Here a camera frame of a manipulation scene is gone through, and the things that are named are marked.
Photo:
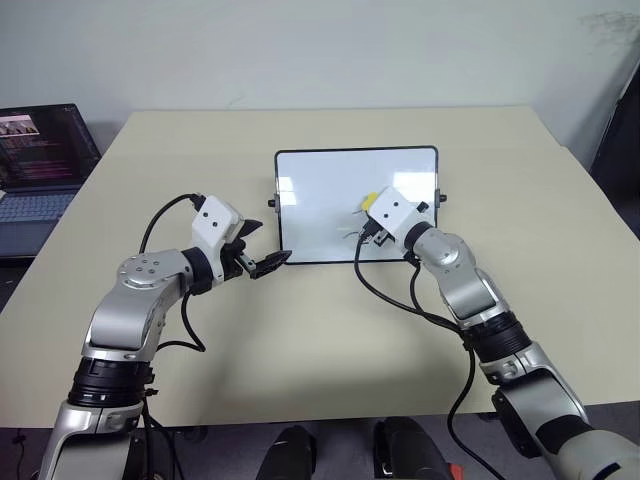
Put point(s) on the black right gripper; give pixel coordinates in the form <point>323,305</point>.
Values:
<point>372,233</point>

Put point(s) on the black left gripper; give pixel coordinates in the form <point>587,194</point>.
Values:
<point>234,260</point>

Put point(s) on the yellow eraser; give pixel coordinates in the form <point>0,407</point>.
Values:
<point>369,202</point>

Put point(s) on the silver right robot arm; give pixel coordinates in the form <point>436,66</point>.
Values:
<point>500,320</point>

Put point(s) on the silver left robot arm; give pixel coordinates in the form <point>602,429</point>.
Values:
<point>135,305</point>

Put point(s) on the black framed whiteboard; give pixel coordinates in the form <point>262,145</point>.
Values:
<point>325,200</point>

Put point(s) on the black rounded shape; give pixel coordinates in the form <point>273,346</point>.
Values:
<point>292,452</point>
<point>410,447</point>

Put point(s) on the open laptop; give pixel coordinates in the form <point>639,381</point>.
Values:
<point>35,165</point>

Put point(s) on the black fabric panel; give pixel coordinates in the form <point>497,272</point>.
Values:
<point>617,145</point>

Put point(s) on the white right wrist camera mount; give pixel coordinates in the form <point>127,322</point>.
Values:
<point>395,210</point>

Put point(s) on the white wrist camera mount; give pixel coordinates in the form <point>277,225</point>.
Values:
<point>395,210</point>
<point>215,225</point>

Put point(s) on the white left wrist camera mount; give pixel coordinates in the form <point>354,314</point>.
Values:
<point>215,225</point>

